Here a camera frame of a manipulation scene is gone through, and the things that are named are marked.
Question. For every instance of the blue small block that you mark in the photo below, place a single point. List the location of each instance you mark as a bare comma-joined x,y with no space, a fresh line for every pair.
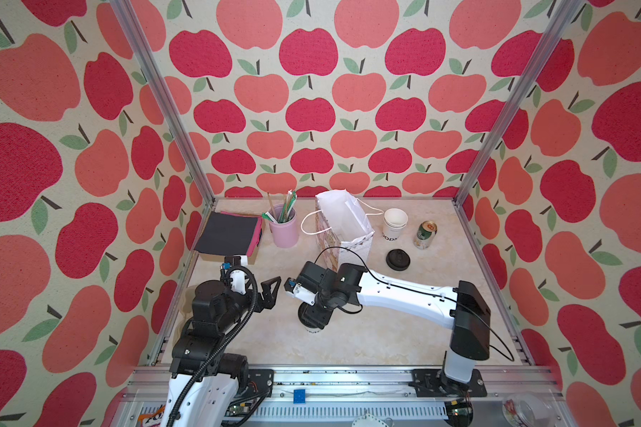
299,396

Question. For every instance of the green paper straw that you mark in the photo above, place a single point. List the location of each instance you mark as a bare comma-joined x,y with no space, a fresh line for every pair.
288,206

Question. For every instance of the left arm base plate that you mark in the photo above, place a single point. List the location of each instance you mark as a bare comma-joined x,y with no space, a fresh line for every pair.
256,381

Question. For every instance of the orange candy bag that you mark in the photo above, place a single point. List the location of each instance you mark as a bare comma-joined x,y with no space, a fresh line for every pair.
153,419

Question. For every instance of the cardboard cup carrier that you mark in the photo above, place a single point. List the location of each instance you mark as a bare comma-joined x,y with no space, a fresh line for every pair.
184,312

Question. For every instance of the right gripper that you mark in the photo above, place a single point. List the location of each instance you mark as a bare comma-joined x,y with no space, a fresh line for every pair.
307,316

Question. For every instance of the black cup lid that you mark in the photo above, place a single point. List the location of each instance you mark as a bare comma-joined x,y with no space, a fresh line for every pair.
398,260
314,316

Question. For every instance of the black napkin stack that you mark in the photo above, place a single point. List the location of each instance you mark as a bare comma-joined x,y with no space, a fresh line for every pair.
228,234

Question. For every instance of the left aluminium frame post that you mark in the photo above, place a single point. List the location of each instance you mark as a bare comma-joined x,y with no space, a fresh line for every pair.
132,28

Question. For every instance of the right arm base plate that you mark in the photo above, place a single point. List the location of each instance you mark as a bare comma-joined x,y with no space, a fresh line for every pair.
433,383

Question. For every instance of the brown wooden stirrer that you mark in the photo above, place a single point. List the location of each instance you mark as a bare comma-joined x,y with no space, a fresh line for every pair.
272,208

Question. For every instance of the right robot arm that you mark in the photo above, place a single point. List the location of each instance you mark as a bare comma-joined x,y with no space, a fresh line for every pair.
460,309

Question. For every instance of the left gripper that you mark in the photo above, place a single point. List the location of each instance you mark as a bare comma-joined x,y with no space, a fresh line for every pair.
269,298

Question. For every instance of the green drink can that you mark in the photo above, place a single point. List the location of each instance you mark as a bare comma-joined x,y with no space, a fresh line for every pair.
425,235

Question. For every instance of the white paper gift bag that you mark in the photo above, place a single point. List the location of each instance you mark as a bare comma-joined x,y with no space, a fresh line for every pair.
341,225

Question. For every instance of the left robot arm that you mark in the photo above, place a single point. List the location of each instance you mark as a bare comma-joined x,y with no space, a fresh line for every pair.
208,385

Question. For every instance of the white paper coffee cup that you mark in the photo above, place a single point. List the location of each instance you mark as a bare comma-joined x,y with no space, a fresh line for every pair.
310,330

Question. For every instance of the clear plastic container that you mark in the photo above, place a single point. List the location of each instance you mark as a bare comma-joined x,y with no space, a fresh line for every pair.
528,410

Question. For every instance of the right aluminium frame post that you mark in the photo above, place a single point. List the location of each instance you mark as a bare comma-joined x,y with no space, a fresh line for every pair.
558,23

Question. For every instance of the pink straw holder cup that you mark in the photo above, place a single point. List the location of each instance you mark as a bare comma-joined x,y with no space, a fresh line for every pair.
285,234

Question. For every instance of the aluminium frame post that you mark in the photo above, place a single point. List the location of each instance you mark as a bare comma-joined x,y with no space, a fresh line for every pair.
132,28
558,23

